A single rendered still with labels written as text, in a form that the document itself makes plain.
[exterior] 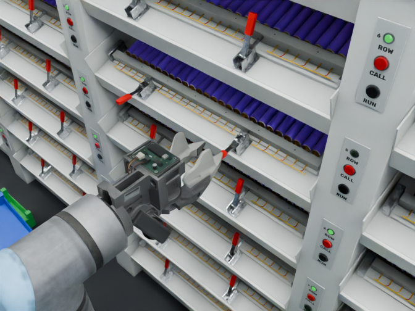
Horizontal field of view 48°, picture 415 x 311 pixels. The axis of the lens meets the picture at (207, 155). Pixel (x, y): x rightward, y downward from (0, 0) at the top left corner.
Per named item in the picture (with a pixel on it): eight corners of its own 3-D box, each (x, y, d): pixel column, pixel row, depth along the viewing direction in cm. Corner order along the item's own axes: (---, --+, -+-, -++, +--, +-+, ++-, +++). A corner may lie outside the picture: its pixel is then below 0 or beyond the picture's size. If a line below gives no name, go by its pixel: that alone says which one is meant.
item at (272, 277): (288, 315, 111) (283, 300, 99) (120, 189, 140) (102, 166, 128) (335, 248, 116) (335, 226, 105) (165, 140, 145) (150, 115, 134)
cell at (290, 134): (312, 118, 89) (293, 142, 88) (304, 116, 91) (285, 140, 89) (309, 111, 88) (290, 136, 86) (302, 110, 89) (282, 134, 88)
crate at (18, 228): (50, 255, 178) (50, 248, 171) (2, 290, 167) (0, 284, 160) (2, 199, 184) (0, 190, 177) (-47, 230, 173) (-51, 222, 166)
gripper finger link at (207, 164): (235, 140, 70) (187, 168, 65) (233, 168, 74) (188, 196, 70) (222, 130, 72) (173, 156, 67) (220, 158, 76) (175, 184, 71)
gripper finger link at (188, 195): (216, 181, 70) (169, 209, 66) (216, 187, 71) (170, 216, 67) (196, 163, 72) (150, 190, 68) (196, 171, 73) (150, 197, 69)
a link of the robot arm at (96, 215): (108, 278, 61) (64, 238, 66) (136, 255, 64) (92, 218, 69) (97, 237, 55) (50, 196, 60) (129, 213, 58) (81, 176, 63)
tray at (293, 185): (312, 214, 85) (310, 190, 77) (100, 85, 114) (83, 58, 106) (371, 136, 90) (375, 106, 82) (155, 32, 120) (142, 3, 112)
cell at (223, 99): (244, 86, 98) (225, 107, 96) (238, 82, 99) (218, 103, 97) (243, 80, 96) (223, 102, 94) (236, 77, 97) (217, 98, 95)
